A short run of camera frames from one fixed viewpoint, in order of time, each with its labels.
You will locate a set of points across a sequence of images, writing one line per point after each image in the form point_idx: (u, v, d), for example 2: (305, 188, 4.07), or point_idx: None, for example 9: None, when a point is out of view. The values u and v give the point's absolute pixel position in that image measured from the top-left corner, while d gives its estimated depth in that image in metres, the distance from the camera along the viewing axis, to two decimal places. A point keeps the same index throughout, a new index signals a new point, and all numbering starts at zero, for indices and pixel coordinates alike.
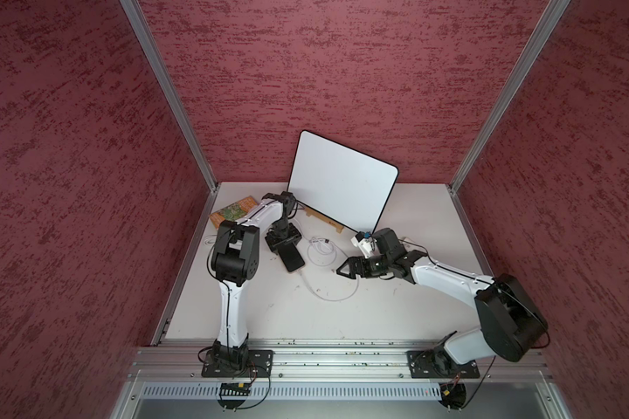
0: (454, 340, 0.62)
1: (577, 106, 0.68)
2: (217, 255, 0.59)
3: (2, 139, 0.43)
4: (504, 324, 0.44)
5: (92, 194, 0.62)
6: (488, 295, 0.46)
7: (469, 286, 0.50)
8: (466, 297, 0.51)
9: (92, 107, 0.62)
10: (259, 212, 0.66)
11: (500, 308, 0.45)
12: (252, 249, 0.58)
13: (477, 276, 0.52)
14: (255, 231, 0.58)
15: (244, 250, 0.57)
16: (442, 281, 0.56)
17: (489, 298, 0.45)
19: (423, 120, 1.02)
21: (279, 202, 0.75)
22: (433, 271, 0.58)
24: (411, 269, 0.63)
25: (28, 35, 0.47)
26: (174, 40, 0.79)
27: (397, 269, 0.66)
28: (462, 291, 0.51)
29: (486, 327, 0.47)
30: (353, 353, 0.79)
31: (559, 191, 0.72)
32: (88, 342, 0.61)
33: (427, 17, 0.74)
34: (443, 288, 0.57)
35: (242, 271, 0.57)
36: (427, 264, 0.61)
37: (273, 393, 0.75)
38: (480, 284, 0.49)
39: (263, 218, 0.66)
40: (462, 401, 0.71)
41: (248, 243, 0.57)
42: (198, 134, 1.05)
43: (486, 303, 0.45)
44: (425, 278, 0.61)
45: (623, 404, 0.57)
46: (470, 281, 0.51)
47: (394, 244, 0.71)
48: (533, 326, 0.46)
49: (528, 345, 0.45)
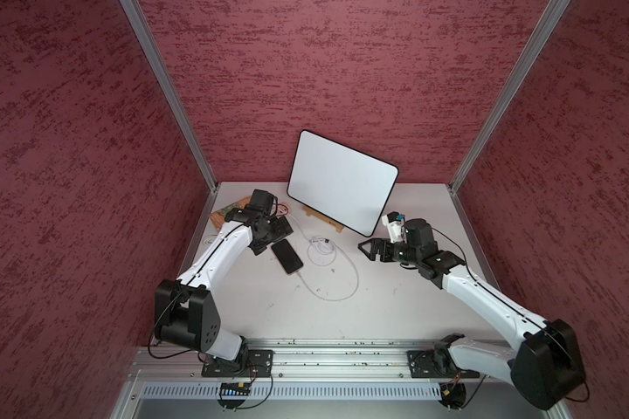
0: (464, 349, 0.61)
1: (578, 106, 0.67)
2: (162, 326, 0.44)
3: (2, 139, 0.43)
4: (545, 375, 0.40)
5: (92, 194, 0.62)
6: (535, 340, 0.41)
7: (514, 323, 0.45)
8: (504, 328, 0.46)
9: (92, 107, 0.62)
10: (212, 256, 0.50)
11: (548, 360, 0.41)
12: (201, 319, 0.43)
13: (526, 313, 0.46)
14: (203, 296, 0.43)
15: (193, 322, 0.43)
16: (478, 300, 0.51)
17: (537, 347, 0.41)
19: (422, 120, 1.02)
21: (245, 228, 0.57)
22: (471, 290, 0.52)
24: (445, 276, 0.57)
25: (28, 35, 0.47)
26: (174, 40, 0.79)
27: (425, 269, 0.60)
28: (502, 323, 0.46)
29: (521, 371, 0.43)
30: (353, 353, 0.79)
31: (559, 190, 0.72)
32: (88, 342, 0.61)
33: (427, 17, 0.74)
34: (478, 308, 0.51)
35: (196, 344, 0.43)
36: (466, 280, 0.54)
37: (273, 393, 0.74)
38: (528, 324, 0.44)
39: (219, 263, 0.50)
40: (462, 401, 0.71)
41: (196, 312, 0.42)
42: (198, 133, 1.05)
43: (534, 351, 0.40)
44: (454, 289, 0.56)
45: (623, 404, 0.57)
46: (517, 317, 0.45)
47: (427, 241, 0.64)
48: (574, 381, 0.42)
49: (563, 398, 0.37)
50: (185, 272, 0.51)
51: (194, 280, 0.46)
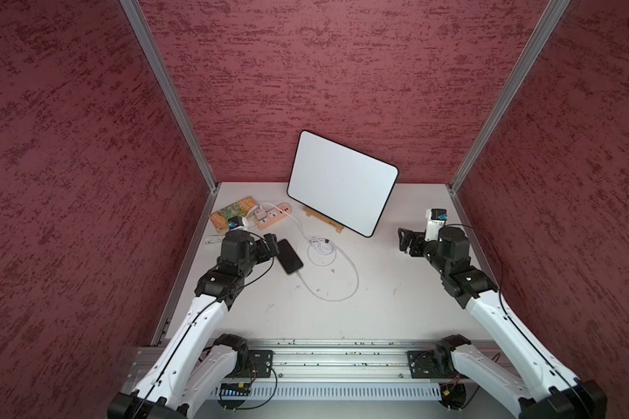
0: (468, 359, 0.60)
1: (578, 106, 0.67)
2: None
3: (2, 139, 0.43)
4: None
5: (92, 194, 0.62)
6: (559, 397, 0.39)
7: (542, 373, 0.42)
8: (526, 371, 0.44)
9: (92, 107, 0.62)
10: (179, 350, 0.44)
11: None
12: None
13: (556, 366, 0.42)
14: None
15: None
16: (504, 335, 0.47)
17: (560, 405, 0.38)
19: (422, 121, 1.02)
21: (217, 305, 0.51)
22: (500, 322, 0.49)
24: (472, 299, 0.53)
25: (28, 35, 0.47)
26: (174, 40, 0.79)
27: (450, 285, 0.56)
28: (526, 366, 0.44)
29: None
30: (354, 353, 0.79)
31: (559, 191, 0.72)
32: (88, 342, 0.61)
33: (427, 17, 0.74)
34: (501, 341, 0.48)
35: None
36: (497, 312, 0.50)
37: (278, 393, 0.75)
38: (557, 377, 0.41)
39: (183, 361, 0.44)
40: (462, 401, 0.71)
41: None
42: (198, 134, 1.05)
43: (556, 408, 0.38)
44: (479, 312, 0.52)
45: (623, 404, 0.57)
46: (546, 367, 0.42)
47: (459, 257, 0.59)
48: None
49: None
50: (144, 380, 0.41)
51: (153, 391, 0.40)
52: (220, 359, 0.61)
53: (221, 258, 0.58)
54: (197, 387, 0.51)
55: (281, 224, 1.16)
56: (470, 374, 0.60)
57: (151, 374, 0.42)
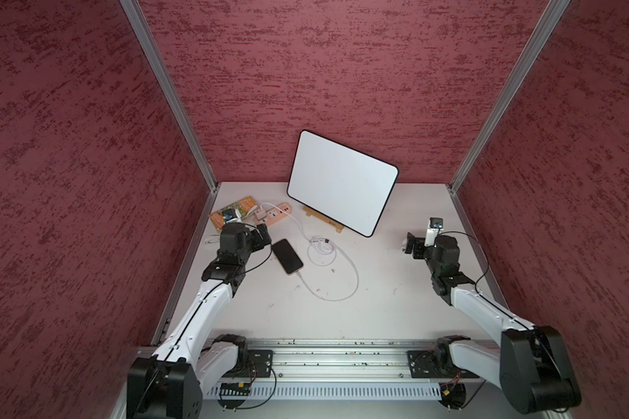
0: (466, 349, 0.60)
1: (578, 106, 0.67)
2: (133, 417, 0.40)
3: (1, 139, 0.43)
4: (521, 364, 0.42)
5: (92, 194, 0.62)
6: (515, 333, 0.45)
7: (503, 321, 0.48)
8: (495, 330, 0.49)
9: (92, 107, 0.62)
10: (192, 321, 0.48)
11: (524, 351, 0.43)
12: (180, 395, 0.39)
13: (514, 316, 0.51)
14: (185, 372, 0.40)
15: (170, 404, 0.39)
16: (474, 306, 0.55)
17: (516, 339, 0.43)
19: (422, 120, 1.02)
21: (224, 286, 0.55)
22: (471, 298, 0.57)
24: (452, 289, 0.62)
25: (28, 35, 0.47)
26: (174, 40, 0.79)
27: (437, 285, 0.66)
28: (494, 325, 0.49)
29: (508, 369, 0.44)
30: (354, 353, 0.79)
31: (559, 190, 0.72)
32: (88, 342, 0.61)
33: (427, 17, 0.74)
34: (474, 314, 0.55)
35: None
36: (468, 291, 0.59)
37: (277, 393, 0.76)
38: (516, 323, 0.47)
39: (199, 329, 0.47)
40: (462, 401, 0.71)
41: (176, 388, 0.39)
42: (198, 134, 1.05)
43: (511, 340, 0.43)
44: (459, 298, 0.60)
45: (623, 404, 0.57)
46: (506, 318, 0.49)
47: (449, 263, 0.68)
48: (561, 389, 0.41)
49: (546, 401, 0.41)
50: (162, 346, 0.43)
51: (172, 353, 0.42)
52: (222, 350, 0.62)
53: (221, 250, 0.62)
54: (206, 370, 0.53)
55: (281, 224, 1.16)
56: (467, 367, 0.60)
57: (169, 342, 0.44)
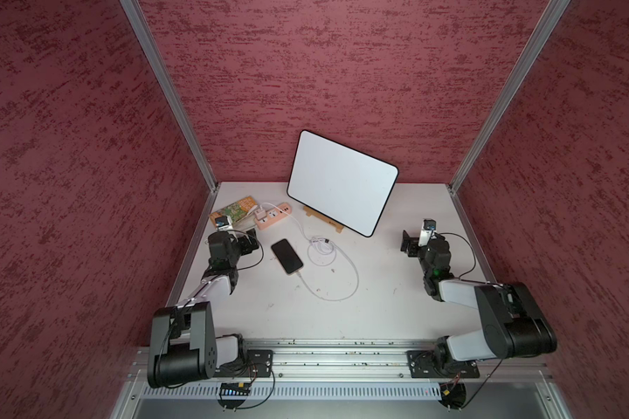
0: (461, 340, 0.61)
1: (577, 106, 0.68)
2: (158, 361, 0.42)
3: (1, 139, 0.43)
4: (495, 311, 0.47)
5: (92, 194, 0.62)
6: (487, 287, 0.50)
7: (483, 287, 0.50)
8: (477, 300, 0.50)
9: (92, 107, 0.62)
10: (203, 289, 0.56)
11: (495, 299, 0.48)
12: (202, 331, 0.44)
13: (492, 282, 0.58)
14: (204, 309, 0.45)
15: (196, 337, 0.44)
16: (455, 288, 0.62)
17: (487, 290, 0.49)
19: (422, 120, 1.02)
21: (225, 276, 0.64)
22: (452, 283, 0.63)
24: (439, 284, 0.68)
25: (28, 35, 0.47)
26: (174, 40, 0.79)
27: (428, 286, 0.71)
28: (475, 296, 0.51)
29: (487, 323, 0.48)
30: (354, 353, 0.79)
31: (559, 190, 0.72)
32: (88, 342, 0.61)
33: (427, 17, 0.74)
34: (458, 298, 0.61)
35: (196, 364, 0.42)
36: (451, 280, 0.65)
37: (275, 393, 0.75)
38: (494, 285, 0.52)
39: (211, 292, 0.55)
40: (462, 401, 0.71)
41: (197, 326, 0.44)
42: (198, 133, 1.05)
43: (482, 290, 0.49)
44: (445, 288, 0.66)
45: (623, 404, 0.57)
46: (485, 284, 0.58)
47: (439, 266, 0.72)
48: (535, 333, 0.45)
49: (525, 346, 0.44)
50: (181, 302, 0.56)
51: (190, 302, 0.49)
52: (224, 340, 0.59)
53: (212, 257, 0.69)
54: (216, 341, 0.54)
55: (281, 224, 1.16)
56: (466, 358, 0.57)
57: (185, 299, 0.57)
